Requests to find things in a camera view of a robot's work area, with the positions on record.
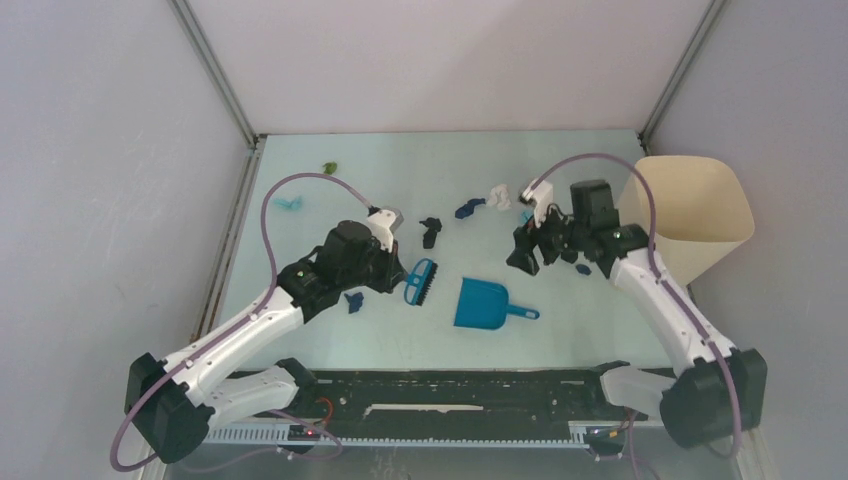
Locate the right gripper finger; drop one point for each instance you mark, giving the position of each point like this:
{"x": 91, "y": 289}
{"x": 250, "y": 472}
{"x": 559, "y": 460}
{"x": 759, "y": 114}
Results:
{"x": 526, "y": 235}
{"x": 523, "y": 258}

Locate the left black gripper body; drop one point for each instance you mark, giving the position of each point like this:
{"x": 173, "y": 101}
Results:
{"x": 370, "y": 272}

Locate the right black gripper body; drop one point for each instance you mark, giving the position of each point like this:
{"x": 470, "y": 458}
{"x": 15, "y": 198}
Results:
{"x": 559, "y": 236}

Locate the blue hand brush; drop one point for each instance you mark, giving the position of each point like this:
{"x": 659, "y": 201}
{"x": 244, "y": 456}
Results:
{"x": 419, "y": 281}

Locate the blue dustpan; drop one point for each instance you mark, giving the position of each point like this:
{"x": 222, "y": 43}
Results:
{"x": 485, "y": 305}

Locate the blue paper scrap near left arm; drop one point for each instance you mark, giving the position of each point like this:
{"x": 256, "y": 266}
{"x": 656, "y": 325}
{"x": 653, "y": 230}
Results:
{"x": 355, "y": 301}

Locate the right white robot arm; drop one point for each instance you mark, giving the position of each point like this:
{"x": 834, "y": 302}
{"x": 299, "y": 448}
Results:
{"x": 717, "y": 390}

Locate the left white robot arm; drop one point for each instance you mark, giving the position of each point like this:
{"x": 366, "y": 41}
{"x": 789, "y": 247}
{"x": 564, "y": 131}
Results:
{"x": 176, "y": 401}

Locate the white paper scrap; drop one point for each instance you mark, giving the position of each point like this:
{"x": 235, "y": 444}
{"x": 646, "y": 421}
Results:
{"x": 499, "y": 198}

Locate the black paper scrap centre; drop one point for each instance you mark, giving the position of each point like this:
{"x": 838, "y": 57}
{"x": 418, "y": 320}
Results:
{"x": 433, "y": 227}

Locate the dark blue paper scrap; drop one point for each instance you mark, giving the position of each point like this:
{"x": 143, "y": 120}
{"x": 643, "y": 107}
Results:
{"x": 468, "y": 208}

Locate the teal paper scrap left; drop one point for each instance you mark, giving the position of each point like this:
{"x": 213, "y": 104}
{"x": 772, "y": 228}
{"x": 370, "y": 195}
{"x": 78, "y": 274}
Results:
{"x": 288, "y": 204}

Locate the green paper scrap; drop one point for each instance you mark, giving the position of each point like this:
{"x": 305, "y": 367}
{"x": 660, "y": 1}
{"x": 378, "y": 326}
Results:
{"x": 330, "y": 168}

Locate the cream waste bin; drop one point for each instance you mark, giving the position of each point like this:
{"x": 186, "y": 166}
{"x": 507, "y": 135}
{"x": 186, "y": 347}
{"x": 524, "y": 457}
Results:
{"x": 702, "y": 212}

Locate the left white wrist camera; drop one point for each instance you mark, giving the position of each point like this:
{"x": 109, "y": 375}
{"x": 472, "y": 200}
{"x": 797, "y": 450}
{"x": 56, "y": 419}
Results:
{"x": 383, "y": 223}

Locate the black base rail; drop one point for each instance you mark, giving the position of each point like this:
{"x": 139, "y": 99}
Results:
{"x": 475, "y": 406}

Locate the right aluminium frame post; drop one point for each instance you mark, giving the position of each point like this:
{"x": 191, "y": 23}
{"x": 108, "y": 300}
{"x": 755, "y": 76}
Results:
{"x": 699, "y": 38}

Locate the aluminium frame post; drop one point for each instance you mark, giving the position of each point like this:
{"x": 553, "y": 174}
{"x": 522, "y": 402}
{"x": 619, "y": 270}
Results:
{"x": 199, "y": 41}
{"x": 699, "y": 38}

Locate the left aluminium frame post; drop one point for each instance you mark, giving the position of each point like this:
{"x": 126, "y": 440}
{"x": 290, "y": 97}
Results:
{"x": 199, "y": 41}

